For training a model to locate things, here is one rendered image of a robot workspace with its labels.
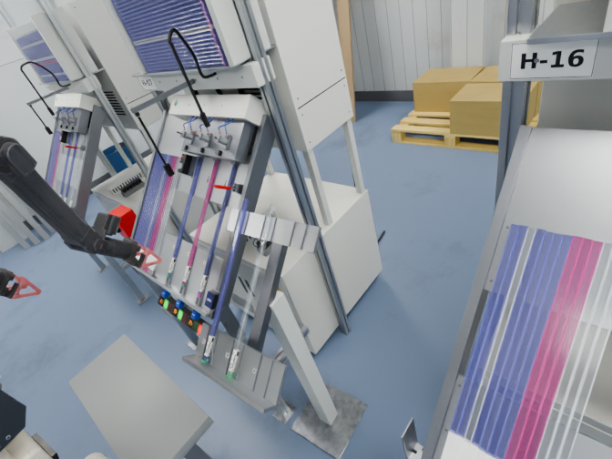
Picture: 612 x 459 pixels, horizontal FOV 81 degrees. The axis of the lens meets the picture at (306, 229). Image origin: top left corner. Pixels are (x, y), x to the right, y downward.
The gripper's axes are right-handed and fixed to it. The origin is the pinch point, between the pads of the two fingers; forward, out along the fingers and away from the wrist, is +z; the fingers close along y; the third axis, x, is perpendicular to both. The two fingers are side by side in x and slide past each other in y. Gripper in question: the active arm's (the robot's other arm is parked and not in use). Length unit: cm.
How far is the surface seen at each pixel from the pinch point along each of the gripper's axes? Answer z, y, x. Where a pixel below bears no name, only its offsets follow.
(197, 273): 15.4, -6.6, 1.6
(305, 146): 29, -22, -58
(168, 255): 15.8, 15.4, 1.3
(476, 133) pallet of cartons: 209, -22, -153
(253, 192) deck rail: 13.1, -21.8, -32.7
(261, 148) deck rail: 10, -22, -47
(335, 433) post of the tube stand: 77, -52, 47
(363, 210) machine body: 84, -23, -49
